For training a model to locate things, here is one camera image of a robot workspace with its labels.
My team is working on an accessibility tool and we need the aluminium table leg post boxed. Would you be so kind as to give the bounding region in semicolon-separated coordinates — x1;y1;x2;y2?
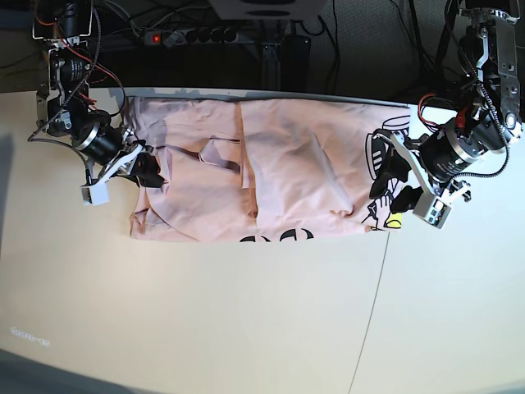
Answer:
261;43;281;91

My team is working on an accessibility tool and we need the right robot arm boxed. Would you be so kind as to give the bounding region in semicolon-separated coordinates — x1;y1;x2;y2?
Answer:
28;1;164;188

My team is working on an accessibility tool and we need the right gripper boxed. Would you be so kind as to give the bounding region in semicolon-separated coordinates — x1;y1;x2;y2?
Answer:
83;140;165;188

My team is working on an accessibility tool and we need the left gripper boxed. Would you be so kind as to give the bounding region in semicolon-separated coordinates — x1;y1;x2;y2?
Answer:
369;129;473;205

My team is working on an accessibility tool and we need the black power adapter box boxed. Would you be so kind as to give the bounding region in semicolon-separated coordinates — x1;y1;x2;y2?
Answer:
280;34;311;92

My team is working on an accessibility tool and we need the black floor cable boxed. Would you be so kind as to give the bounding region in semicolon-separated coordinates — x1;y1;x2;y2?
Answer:
409;0;452;95

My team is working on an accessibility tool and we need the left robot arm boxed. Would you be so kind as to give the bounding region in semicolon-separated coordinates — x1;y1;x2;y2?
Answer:
392;1;522;212

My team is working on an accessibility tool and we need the black power strip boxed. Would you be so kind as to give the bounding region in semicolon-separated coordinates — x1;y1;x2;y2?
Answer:
144;27;240;48

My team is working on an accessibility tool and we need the pink T-shirt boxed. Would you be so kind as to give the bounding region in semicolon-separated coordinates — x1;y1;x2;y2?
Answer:
126;97;410;242

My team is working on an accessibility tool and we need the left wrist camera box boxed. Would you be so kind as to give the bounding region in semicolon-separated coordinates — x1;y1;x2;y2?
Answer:
413;193;452;229

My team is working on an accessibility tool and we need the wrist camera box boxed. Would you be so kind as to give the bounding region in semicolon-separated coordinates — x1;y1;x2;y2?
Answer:
80;182;109;206
413;193;452;229

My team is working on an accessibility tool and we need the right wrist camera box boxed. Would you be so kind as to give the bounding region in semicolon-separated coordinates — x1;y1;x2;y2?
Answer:
80;182;109;206

